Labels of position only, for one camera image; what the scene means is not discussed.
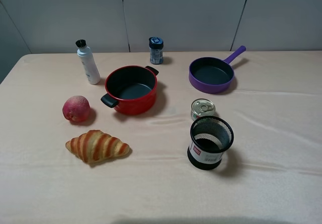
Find small blue labelled jar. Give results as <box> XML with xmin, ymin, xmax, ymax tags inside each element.
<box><xmin>149</xmin><ymin>37</ymin><xmax>164</xmax><ymax>65</ymax></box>

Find red cooking pot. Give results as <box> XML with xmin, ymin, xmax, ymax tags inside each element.
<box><xmin>101</xmin><ymin>65</ymin><xmax>158</xmax><ymax>115</ymax></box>

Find small tin can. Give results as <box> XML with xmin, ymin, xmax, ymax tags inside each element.
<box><xmin>191</xmin><ymin>98</ymin><xmax>215</xmax><ymax>121</ymax></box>

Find purple frying pan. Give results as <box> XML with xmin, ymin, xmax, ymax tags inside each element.
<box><xmin>189</xmin><ymin>45</ymin><xmax>246</xmax><ymax>94</ymax></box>

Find black mesh pen cup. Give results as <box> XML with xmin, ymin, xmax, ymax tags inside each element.
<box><xmin>187</xmin><ymin>116</ymin><xmax>234</xmax><ymax>170</ymax></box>

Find striped croissant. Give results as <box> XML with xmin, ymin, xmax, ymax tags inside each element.
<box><xmin>65</xmin><ymin>130</ymin><xmax>130</xmax><ymax>164</ymax></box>

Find red peach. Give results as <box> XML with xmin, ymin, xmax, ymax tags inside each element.
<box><xmin>62</xmin><ymin>96</ymin><xmax>91</xmax><ymax>122</ymax></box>

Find white bottle with black brush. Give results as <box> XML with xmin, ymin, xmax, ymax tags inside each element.
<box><xmin>75</xmin><ymin>39</ymin><xmax>101</xmax><ymax>85</ymax></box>

